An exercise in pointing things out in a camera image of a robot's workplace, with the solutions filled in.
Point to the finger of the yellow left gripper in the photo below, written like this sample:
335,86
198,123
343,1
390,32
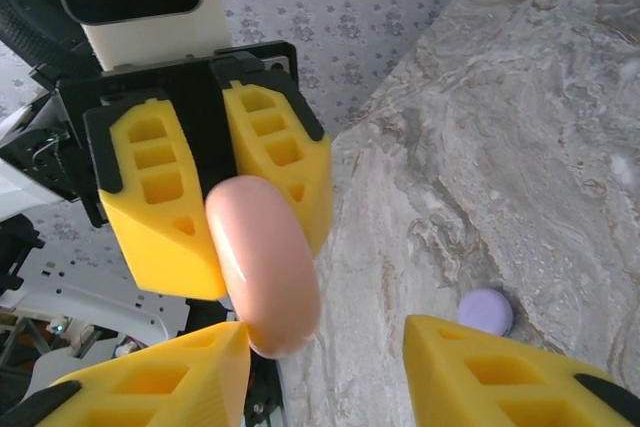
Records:
150,247
310,182

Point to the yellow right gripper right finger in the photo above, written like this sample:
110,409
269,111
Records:
435,372

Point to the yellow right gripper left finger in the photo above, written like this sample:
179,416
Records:
215,372

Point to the purple earbud charging case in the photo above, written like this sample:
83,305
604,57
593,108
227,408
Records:
485,309

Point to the pink earbud charging case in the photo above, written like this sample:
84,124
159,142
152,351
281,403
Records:
265,267

